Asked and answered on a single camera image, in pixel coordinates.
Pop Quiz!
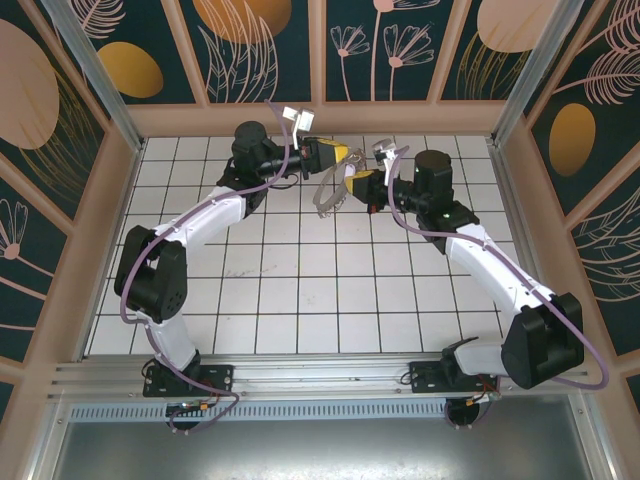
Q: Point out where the aluminium side rail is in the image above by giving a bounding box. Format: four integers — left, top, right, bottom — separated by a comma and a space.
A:
487, 139, 596, 401

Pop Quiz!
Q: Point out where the slotted grey cable duct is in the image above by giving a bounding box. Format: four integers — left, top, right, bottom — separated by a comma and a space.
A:
67, 402, 576, 424

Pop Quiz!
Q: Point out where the aluminium corner post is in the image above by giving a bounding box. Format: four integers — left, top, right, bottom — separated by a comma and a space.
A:
488, 0, 586, 147
39, 0, 147, 152

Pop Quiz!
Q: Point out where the small circuit board with wires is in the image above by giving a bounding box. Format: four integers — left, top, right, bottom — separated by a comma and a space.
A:
164, 397, 239, 436
443, 387, 502, 432

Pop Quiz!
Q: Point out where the long aluminium base rail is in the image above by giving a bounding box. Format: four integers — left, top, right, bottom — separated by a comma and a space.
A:
47, 352, 596, 404

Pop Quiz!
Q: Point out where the grey metal sheet panel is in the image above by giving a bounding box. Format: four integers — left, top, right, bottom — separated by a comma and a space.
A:
49, 419, 619, 480

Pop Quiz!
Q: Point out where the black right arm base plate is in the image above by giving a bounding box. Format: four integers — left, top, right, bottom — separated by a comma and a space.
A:
408, 360, 451, 396

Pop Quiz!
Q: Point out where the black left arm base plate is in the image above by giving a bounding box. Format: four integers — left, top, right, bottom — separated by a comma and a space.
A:
142, 363, 236, 399

